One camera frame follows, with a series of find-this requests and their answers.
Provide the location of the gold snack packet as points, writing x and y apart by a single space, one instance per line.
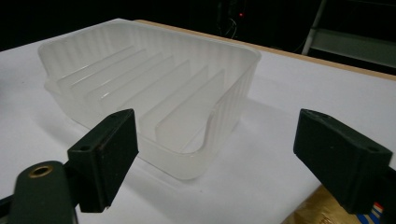
320 208

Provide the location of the metal stand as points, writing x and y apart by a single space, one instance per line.
348 40

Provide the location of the translucent plastic divided bin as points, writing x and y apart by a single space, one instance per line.
149 84

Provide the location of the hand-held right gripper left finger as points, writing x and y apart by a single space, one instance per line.
102 161

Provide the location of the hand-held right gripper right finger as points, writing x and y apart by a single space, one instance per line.
339 161

